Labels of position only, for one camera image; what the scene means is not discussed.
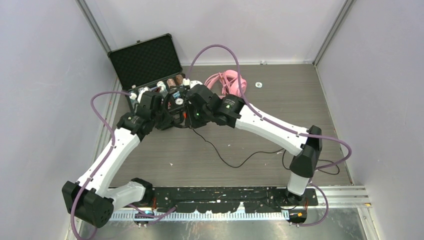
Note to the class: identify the black poker chip case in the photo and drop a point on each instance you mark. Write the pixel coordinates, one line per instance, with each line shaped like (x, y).
(148, 62)

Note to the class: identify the black headphones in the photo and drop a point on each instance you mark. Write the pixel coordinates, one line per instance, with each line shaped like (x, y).
(174, 102)

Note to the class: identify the pink headphones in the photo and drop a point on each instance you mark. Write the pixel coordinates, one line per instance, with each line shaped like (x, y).
(229, 80)

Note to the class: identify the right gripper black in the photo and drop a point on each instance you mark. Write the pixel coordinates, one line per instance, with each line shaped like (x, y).
(191, 122)

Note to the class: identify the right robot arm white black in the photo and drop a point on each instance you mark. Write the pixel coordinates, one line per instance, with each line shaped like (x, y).
(302, 143)

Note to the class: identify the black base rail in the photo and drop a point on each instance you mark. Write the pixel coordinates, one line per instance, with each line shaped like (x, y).
(219, 200)

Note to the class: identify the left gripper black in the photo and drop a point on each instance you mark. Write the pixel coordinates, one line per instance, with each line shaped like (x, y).
(166, 120)

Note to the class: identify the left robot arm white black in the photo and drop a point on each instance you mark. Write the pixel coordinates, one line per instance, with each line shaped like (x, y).
(90, 198)

